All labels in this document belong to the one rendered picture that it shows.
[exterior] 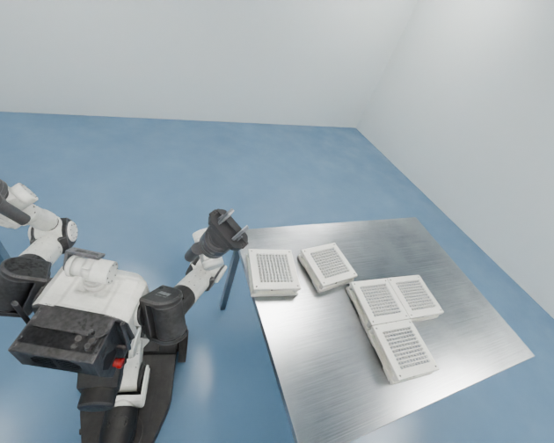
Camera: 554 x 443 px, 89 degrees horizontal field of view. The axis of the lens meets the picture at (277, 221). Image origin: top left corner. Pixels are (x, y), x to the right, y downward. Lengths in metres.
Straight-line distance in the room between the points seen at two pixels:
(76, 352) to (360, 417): 1.05
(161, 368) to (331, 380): 1.08
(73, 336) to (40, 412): 1.37
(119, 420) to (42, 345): 0.93
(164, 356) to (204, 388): 0.35
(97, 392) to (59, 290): 0.42
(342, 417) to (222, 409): 1.00
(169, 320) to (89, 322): 0.20
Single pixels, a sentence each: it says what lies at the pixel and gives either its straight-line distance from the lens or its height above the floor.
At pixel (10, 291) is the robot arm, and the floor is 1.27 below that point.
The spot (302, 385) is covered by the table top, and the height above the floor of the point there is 0.90.
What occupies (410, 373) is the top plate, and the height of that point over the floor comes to 0.97.
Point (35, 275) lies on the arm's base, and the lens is 1.08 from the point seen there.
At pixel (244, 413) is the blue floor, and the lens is 2.20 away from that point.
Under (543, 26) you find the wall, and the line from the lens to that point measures 4.63.
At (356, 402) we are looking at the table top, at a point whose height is 0.90.
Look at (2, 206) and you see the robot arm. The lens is 1.05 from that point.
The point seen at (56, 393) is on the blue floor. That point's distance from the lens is 2.31.
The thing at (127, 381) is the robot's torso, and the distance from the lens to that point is 1.88.
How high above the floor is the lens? 2.13
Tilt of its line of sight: 43 degrees down
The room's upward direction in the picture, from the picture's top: 21 degrees clockwise
